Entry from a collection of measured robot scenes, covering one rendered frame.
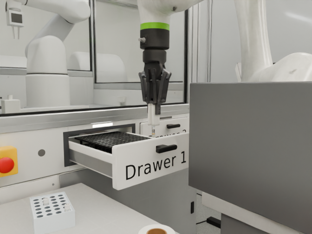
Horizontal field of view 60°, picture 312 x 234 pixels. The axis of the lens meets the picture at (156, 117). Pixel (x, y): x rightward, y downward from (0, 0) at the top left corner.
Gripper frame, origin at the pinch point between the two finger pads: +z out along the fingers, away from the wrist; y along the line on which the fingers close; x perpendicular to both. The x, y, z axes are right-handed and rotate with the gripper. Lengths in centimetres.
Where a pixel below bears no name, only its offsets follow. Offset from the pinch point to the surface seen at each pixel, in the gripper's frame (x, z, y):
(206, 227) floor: 104, 99, -50
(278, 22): 158, -58, -28
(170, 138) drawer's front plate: -3.6, 5.6, 10.8
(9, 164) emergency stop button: -40.3, 10.6, -9.7
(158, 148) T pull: -11.6, 6.9, 14.0
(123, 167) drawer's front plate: -20.5, 10.7, 10.9
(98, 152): -20.7, 9.0, 0.1
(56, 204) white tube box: -34.2, 18.8, 3.2
